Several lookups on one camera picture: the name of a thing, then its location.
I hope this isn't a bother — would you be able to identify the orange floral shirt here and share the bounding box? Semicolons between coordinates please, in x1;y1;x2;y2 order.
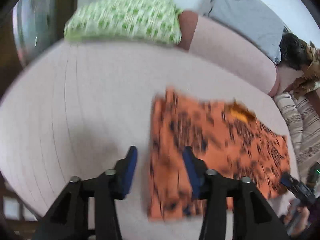
147;86;291;222

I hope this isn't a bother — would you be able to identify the pink bolster cushion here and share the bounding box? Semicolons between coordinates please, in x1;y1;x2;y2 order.
178;10;281;97

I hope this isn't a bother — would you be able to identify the striped floral cushion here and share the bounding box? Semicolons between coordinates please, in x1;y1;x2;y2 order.
274;92;305;152

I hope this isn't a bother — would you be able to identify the person's right hand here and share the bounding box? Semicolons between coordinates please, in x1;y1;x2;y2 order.
284;199;311;237

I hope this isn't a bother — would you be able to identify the dark furry cloth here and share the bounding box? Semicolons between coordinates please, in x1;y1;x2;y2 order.
278;32;313;71

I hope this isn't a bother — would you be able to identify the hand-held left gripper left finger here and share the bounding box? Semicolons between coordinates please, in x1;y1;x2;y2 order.
32;146;137;240

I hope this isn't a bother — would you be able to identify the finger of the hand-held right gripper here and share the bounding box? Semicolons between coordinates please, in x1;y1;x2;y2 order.
280;172;316;205

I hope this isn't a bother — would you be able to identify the stained glass door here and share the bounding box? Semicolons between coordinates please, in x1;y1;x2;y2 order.
12;0;81;68

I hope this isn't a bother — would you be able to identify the green checkered pillow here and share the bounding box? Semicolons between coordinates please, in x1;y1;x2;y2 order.
64;0;185;48

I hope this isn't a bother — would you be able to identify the striped floral sofa cover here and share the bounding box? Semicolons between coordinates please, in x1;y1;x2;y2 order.
292;95;320;179

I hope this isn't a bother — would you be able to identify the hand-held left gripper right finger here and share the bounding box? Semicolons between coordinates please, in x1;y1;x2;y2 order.
182;146;290;240

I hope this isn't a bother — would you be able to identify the grey pillow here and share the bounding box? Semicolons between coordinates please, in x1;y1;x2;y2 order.
199;0;286;65

